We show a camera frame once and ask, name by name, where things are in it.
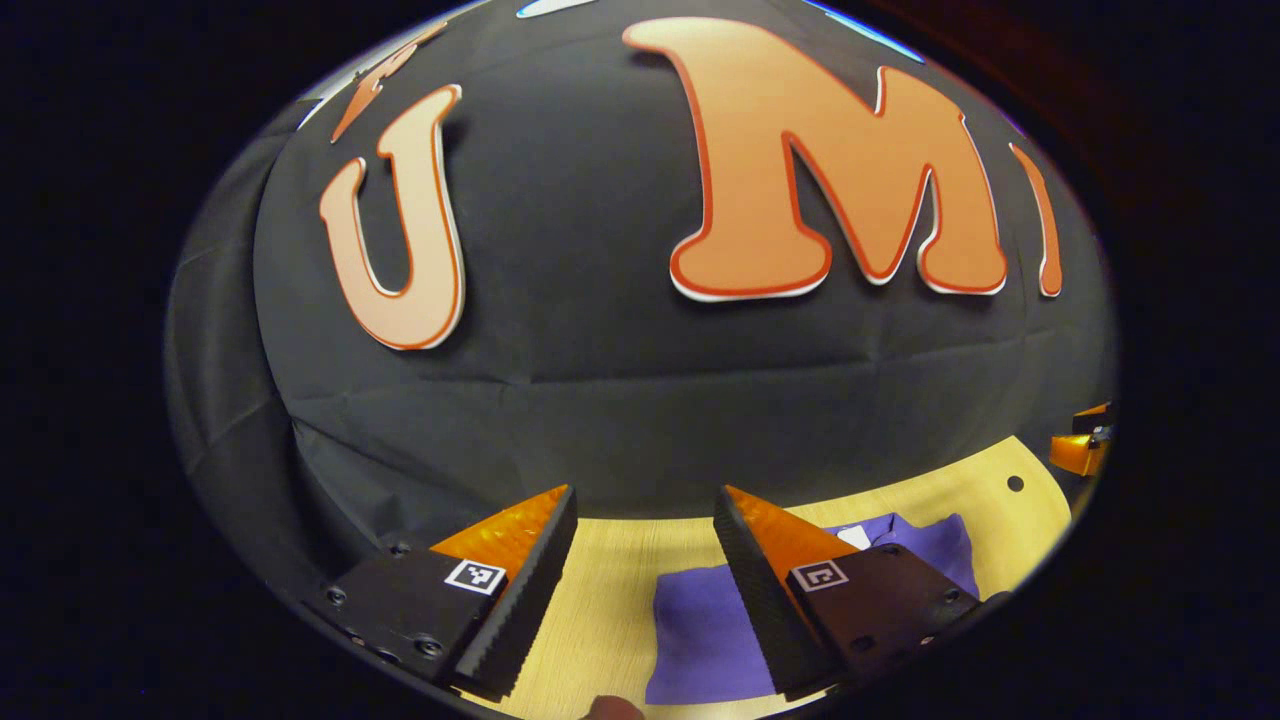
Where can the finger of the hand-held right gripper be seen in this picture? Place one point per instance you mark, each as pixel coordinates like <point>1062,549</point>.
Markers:
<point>1075,452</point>

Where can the purple shirt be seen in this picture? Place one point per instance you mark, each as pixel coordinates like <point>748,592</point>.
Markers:
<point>700,630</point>

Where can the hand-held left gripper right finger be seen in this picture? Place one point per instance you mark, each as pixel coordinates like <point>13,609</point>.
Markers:
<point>765,610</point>

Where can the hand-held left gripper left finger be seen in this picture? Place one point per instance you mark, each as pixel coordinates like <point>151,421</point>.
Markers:
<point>530,610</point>

